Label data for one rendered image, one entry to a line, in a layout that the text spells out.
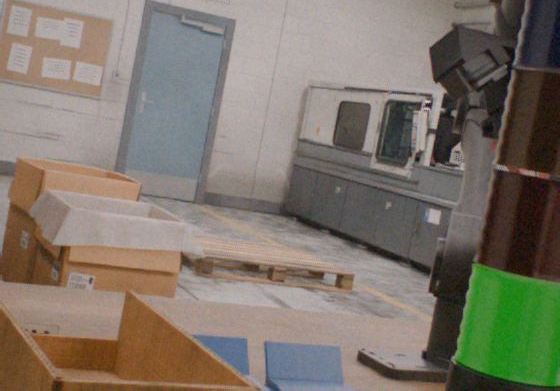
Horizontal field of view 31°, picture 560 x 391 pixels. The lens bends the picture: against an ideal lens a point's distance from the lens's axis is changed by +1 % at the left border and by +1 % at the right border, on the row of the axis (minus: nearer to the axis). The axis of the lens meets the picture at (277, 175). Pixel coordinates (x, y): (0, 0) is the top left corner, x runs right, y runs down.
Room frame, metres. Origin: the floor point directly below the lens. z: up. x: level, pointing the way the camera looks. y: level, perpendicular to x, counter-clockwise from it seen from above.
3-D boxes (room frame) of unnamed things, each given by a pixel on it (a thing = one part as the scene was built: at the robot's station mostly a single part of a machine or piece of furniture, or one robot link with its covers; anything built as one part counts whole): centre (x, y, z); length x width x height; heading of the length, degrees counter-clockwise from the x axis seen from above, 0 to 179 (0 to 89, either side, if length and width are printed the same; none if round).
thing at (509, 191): (0.35, -0.09, 1.10); 0.04 x 0.04 x 0.03
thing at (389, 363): (1.03, -0.22, 0.94); 0.20 x 0.07 x 0.08; 116
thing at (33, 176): (4.79, 0.93, 0.43); 0.57 x 0.53 x 0.58; 28
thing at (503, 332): (0.35, -0.09, 1.07); 0.04 x 0.04 x 0.03
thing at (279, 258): (7.44, 0.07, 0.07); 1.20 x 1.00 x 0.14; 115
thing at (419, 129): (9.50, -1.26, 1.27); 0.23 x 0.18 x 0.38; 113
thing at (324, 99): (11.02, -1.17, 1.24); 2.95 x 0.98 x 0.90; 23
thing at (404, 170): (9.96, -1.07, 1.21); 0.86 x 0.10 x 0.79; 23
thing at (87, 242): (4.24, 0.64, 0.40); 0.66 x 0.62 x 0.50; 24
